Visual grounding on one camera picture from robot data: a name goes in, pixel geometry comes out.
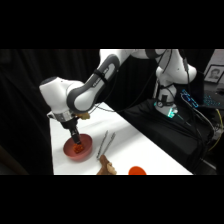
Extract small green light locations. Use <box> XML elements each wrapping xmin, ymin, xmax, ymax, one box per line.
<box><xmin>166</xmin><ymin>108</ymin><xmax>178</xmax><ymax>120</ymax></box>

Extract black robot stand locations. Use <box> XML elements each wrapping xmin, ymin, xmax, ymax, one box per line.
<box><xmin>116</xmin><ymin>98</ymin><xmax>216</xmax><ymax>175</ymax></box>

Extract metal tongs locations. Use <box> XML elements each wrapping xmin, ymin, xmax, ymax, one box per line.
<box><xmin>96</xmin><ymin>130</ymin><xmax>117</xmax><ymax>160</ymax></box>

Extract framed picture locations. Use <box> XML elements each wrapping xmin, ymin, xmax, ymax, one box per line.
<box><xmin>203</xmin><ymin>64</ymin><xmax>224</xmax><ymax>84</ymax></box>

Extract black curtain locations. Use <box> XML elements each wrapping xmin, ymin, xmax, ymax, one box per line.
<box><xmin>0</xmin><ymin>49</ymin><xmax>216</xmax><ymax>176</ymax></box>

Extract pink bowl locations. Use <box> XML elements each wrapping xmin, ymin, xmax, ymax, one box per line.
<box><xmin>63</xmin><ymin>133</ymin><xmax>94</xmax><ymax>163</ymax></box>

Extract yellow cable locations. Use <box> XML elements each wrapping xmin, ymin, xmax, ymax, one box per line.
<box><xmin>209</xmin><ymin>108</ymin><xmax>224</xmax><ymax>153</ymax></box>

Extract brown plush toy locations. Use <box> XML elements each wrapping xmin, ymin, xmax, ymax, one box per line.
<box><xmin>96</xmin><ymin>154</ymin><xmax>118</xmax><ymax>176</ymax></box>

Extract black cable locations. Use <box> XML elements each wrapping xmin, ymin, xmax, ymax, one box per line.
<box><xmin>181</xmin><ymin>49</ymin><xmax>208</xmax><ymax>144</ymax></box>
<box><xmin>94</xmin><ymin>49</ymin><xmax>168</xmax><ymax>114</ymax></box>

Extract blue-lit electronic device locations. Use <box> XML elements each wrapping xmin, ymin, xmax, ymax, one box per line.
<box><xmin>181</xmin><ymin>89</ymin><xmax>201</xmax><ymax>108</ymax></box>

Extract red ball with yellow dots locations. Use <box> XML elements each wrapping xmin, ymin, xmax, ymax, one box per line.
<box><xmin>73</xmin><ymin>143</ymin><xmax>84</xmax><ymax>155</ymax></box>

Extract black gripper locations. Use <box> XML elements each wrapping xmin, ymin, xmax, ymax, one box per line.
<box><xmin>60</xmin><ymin>119</ymin><xmax>82</xmax><ymax>145</ymax></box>

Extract orange round cup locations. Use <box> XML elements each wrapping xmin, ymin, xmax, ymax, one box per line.
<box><xmin>128</xmin><ymin>165</ymin><xmax>148</xmax><ymax>176</ymax></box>

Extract small tan object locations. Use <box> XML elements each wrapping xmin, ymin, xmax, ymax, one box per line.
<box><xmin>77</xmin><ymin>112</ymin><xmax>92</xmax><ymax>120</ymax></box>

